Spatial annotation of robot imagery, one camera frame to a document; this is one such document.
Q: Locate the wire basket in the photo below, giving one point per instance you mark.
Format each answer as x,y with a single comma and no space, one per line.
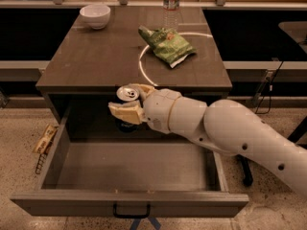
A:
41,159

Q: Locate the black table leg base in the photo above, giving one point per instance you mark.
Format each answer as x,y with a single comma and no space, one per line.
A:
298,132

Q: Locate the green chip bag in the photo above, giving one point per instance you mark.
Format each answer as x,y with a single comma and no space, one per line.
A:
167,44

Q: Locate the open grey top drawer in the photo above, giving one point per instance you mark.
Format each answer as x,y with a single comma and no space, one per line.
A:
85,177

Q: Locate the grey cabinet with top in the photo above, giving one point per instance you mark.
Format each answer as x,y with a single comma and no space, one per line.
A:
89,66

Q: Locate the clear plastic water bottle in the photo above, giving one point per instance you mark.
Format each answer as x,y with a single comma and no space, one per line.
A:
170,9

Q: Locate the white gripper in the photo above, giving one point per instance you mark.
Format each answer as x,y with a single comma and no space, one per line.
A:
158,108

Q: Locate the yellow snack packet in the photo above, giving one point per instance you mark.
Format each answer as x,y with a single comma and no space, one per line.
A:
45,139

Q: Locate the black drawer handle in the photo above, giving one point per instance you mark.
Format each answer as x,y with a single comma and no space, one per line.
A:
131,212

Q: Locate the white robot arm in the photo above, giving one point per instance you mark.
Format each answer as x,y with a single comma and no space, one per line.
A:
224,126

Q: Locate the blue tape on floor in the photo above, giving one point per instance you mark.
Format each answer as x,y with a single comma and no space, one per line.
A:
140,223

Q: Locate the blue pepsi can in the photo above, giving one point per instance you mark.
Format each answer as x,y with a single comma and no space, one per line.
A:
124,95

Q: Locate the white ceramic bowl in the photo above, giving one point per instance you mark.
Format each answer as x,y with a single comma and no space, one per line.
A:
95,16

